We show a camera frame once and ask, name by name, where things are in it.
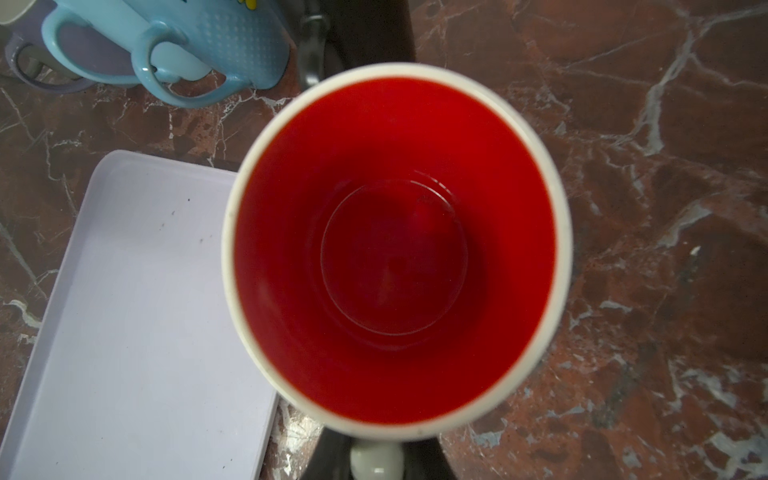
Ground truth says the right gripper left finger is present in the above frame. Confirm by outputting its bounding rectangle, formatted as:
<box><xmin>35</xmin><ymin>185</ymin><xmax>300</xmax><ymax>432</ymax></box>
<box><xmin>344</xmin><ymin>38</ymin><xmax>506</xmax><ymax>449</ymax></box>
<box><xmin>300</xmin><ymin>428</ymin><xmax>353</xmax><ymax>480</ymax></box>

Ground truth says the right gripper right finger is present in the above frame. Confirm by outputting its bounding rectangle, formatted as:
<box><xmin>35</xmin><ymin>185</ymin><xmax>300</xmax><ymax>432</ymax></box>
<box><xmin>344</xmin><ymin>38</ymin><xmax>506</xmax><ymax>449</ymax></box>
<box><xmin>403</xmin><ymin>437</ymin><xmax>457</xmax><ymax>480</ymax></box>

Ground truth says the cream white mug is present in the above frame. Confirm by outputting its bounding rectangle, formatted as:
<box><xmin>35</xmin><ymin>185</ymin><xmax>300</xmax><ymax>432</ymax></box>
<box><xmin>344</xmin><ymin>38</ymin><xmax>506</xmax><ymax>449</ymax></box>
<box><xmin>221</xmin><ymin>63</ymin><xmax>574</xmax><ymax>479</ymax></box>

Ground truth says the light blue mug front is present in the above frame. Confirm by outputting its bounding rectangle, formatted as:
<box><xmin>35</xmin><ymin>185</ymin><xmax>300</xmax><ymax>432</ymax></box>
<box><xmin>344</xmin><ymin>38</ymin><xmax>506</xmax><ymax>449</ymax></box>
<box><xmin>40</xmin><ymin>0</ymin><xmax>211</xmax><ymax>86</ymax></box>

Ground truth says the lilac purple mug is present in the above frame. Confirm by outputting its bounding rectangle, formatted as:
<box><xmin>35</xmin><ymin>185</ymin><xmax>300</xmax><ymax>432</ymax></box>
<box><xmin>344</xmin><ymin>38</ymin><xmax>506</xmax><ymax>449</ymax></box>
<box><xmin>1</xmin><ymin>0</ymin><xmax>132</xmax><ymax>94</ymax></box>

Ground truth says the black mug white rim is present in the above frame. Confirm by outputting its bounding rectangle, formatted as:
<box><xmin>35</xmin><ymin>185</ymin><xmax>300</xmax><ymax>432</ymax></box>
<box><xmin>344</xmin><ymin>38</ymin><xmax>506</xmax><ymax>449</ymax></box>
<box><xmin>297</xmin><ymin>0</ymin><xmax>416</xmax><ymax>90</ymax></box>

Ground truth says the lilac rectangular tray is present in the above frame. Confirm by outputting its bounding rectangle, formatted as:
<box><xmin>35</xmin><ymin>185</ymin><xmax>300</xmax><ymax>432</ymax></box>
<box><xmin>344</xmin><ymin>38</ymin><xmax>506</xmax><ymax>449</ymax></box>
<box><xmin>1</xmin><ymin>151</ymin><xmax>277</xmax><ymax>479</ymax></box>

